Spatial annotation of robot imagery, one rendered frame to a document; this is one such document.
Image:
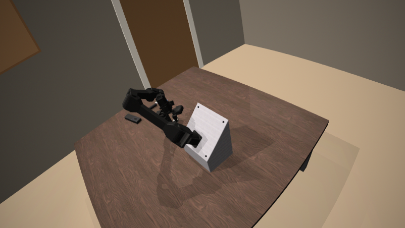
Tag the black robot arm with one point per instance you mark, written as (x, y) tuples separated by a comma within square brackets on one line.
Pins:
[(175, 132)]

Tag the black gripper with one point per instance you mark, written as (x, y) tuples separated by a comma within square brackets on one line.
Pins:
[(166, 110)]

